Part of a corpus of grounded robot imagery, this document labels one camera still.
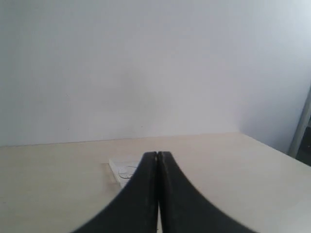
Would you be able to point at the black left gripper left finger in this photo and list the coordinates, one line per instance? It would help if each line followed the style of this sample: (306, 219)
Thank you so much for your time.
(135, 208)

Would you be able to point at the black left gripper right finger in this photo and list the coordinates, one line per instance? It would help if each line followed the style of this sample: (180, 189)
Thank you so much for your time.
(183, 209)

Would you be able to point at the aluminium wall edge post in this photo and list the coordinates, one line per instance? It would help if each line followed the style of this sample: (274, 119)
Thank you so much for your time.
(301, 127)

